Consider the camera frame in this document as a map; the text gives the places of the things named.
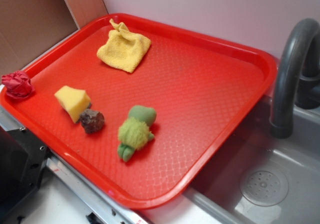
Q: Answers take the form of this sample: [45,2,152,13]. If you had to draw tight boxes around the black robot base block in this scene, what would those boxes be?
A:
[0,128,48,216]

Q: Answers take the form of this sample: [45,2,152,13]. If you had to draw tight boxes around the green plush animal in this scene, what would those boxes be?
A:
[117,105,157,162]

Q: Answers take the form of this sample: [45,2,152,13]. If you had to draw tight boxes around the red plastic tray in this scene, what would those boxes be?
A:
[0,14,277,210]

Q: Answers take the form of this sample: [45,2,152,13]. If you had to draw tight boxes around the yellow folded cloth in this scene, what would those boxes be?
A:
[96,18,152,74]

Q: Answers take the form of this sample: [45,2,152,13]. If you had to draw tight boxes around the brown rock toy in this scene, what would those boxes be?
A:
[79,108,105,134]

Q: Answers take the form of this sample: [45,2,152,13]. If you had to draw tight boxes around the yellow cheese wedge toy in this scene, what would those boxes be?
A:
[54,85,91,123]

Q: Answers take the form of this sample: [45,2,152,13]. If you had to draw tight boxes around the grey plastic sink basin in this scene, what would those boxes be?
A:
[149,93,320,224]

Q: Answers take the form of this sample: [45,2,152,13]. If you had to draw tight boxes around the round sink drain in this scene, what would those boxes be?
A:
[239,165,289,207]

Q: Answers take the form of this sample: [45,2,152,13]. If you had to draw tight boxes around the grey toy faucet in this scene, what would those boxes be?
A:
[269,18,320,139]

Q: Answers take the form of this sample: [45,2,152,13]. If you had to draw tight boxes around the crumpled red paper ball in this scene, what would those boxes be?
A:
[1,70,35,100]

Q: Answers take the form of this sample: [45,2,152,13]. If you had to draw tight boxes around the brown cardboard panel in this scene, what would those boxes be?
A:
[0,0,108,75]

